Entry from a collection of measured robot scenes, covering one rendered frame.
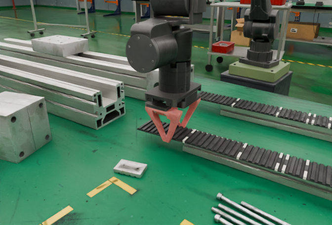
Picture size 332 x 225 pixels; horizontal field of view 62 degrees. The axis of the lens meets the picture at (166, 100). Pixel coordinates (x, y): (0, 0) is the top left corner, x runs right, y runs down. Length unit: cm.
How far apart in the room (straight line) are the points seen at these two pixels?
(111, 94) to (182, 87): 23
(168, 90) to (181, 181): 15
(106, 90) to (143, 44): 29
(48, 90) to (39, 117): 16
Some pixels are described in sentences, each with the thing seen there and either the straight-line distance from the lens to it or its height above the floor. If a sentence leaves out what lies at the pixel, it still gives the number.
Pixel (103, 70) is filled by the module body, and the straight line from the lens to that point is 85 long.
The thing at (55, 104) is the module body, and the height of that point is 81.
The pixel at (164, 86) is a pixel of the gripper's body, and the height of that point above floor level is 91.
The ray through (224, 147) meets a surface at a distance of 50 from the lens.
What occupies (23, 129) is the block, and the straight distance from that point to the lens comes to 56.
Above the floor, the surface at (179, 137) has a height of 81.
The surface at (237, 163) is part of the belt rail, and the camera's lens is 50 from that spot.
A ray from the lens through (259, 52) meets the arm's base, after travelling 102.
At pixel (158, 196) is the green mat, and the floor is 78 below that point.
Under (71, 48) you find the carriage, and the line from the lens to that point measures 96.
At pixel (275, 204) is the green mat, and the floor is 78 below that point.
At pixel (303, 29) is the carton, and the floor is 38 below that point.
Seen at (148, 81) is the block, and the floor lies 84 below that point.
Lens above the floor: 107
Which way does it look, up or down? 23 degrees down
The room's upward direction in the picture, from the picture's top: straight up
